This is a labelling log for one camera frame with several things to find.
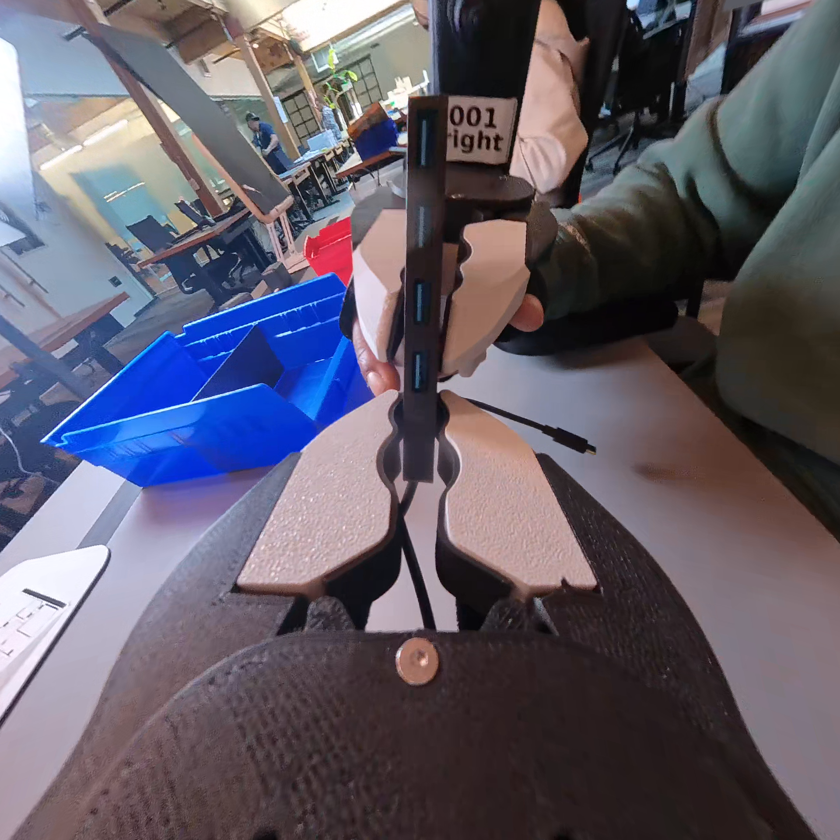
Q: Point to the black bin divider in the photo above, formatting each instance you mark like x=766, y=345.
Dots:
x=243, y=367

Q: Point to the person's right forearm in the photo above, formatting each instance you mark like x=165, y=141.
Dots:
x=656, y=229

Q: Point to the blue plastic bin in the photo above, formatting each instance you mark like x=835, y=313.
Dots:
x=197, y=433

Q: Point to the wooden pillar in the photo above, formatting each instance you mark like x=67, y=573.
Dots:
x=256, y=72

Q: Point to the small grey box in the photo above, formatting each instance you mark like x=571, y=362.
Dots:
x=277, y=275

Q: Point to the beige cloth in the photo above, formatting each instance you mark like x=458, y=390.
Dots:
x=558, y=79

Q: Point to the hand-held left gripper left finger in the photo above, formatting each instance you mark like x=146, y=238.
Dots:
x=321, y=518

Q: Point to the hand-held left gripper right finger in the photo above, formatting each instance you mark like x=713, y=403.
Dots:
x=512, y=512

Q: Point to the black office chair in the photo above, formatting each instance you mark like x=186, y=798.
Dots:
x=151, y=233

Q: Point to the slim black USB hub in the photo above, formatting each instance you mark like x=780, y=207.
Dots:
x=423, y=328

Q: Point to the white stand base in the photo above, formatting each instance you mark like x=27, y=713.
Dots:
x=39, y=604

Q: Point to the red plastic bin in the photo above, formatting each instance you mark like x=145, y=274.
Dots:
x=331, y=253

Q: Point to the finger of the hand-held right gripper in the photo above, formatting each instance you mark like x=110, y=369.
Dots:
x=492, y=275
x=380, y=275

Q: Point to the chalkboard easel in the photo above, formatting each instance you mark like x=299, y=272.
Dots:
x=197, y=111

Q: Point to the long wooden desk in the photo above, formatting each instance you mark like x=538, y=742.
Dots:
x=197, y=236

